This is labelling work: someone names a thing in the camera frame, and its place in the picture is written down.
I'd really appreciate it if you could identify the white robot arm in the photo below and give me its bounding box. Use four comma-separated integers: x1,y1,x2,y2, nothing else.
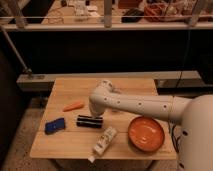
89,80,213,171

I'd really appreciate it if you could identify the blue eraser block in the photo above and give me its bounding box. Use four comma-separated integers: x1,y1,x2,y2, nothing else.
44,118,65,135

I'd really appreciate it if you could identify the black striped brush block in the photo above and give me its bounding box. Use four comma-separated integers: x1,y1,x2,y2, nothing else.
76,115,103,128

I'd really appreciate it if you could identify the orange carrot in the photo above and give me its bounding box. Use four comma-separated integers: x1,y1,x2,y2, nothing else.
63,102,85,112

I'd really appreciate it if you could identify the white tube bottle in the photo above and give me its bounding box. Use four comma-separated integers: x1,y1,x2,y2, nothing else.
88,126,117,163

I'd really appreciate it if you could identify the wooden table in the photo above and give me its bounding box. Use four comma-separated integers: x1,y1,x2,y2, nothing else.
30,78,176,160

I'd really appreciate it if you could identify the orange round plate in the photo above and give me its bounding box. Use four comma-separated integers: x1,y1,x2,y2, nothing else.
128,117,165,152

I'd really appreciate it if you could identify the diagonal metal strut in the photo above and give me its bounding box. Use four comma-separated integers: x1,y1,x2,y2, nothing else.
0,26,33,78

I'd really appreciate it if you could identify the black floor cable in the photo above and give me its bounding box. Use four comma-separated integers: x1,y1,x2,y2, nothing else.
168,121,183,154

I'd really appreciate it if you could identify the metal frame rail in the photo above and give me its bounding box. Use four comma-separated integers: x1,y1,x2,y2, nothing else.
0,0,213,33

